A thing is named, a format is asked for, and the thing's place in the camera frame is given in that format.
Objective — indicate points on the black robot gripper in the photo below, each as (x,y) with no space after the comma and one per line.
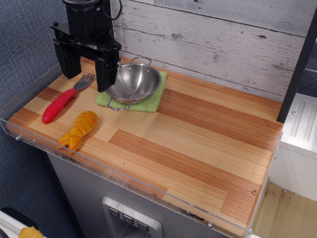
(89,23)

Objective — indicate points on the silver dispenser button panel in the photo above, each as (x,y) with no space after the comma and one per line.
(126,222)

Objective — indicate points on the stainless steel bowl with handles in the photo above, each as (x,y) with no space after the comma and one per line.
(135,82)

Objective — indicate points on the red-handled metal fork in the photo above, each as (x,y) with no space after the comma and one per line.
(57,105)

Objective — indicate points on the white ribbed side unit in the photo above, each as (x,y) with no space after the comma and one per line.
(294,165)

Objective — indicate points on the grey toy fridge cabinet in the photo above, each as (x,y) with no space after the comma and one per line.
(185,206)

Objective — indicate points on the green cloth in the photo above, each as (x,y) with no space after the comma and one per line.
(149,105)

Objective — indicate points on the yellow object at corner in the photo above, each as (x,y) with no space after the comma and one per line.
(30,232)

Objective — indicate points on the clear acrylic table guard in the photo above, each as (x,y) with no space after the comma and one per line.
(192,168)

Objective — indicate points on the black right vertical post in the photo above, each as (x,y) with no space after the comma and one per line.
(299,70)

